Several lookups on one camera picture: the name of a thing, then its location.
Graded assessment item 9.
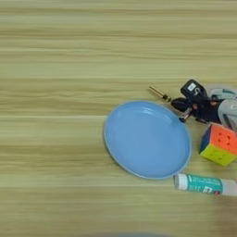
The colourful stickerless puzzle cube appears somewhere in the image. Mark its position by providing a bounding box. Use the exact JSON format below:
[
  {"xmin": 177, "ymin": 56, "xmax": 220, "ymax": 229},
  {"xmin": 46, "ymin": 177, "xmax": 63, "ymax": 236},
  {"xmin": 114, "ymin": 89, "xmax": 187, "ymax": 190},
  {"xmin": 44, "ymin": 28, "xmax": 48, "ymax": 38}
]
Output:
[{"xmin": 199, "ymin": 123, "xmax": 237, "ymax": 168}]

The black box with white label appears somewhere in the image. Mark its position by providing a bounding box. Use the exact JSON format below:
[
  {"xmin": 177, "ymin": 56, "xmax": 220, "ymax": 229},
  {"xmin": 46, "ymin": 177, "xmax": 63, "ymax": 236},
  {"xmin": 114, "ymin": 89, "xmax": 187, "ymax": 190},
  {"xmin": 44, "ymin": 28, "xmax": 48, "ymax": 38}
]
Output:
[{"xmin": 180, "ymin": 79, "xmax": 208, "ymax": 102}]

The round blue plate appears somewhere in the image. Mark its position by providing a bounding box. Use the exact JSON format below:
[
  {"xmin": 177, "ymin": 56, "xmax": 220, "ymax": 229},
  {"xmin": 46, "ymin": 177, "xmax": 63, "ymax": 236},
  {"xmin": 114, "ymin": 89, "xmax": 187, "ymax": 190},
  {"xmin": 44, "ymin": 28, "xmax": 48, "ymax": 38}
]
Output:
[{"xmin": 103, "ymin": 100, "xmax": 193, "ymax": 181}]

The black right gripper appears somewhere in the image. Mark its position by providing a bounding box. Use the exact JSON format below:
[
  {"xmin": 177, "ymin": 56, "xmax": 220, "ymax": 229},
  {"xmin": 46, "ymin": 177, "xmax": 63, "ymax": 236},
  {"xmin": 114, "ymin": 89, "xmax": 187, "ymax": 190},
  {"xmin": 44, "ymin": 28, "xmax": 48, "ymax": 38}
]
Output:
[{"xmin": 170, "ymin": 94, "xmax": 224, "ymax": 125}]

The small brass handle screwdriver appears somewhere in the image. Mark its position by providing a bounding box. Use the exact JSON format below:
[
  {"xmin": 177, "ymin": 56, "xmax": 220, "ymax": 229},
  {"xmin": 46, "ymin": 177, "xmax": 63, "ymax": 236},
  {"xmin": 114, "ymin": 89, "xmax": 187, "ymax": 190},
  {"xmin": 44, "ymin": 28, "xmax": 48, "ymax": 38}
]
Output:
[{"xmin": 148, "ymin": 85, "xmax": 186, "ymax": 122}]

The green and white glue stick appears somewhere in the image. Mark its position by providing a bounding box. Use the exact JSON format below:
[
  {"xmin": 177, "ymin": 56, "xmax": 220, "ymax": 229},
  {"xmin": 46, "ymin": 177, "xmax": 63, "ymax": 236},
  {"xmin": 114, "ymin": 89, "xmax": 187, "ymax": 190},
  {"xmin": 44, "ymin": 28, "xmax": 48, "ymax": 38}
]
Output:
[{"xmin": 174, "ymin": 173, "xmax": 237, "ymax": 197}]

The clear adhesive tape roll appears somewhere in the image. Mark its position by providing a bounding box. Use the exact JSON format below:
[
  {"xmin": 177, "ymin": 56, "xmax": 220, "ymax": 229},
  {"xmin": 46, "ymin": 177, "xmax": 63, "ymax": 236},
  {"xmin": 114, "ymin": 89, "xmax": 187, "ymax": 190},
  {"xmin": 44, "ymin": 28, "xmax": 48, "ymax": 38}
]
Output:
[{"xmin": 206, "ymin": 86, "xmax": 237, "ymax": 102}]

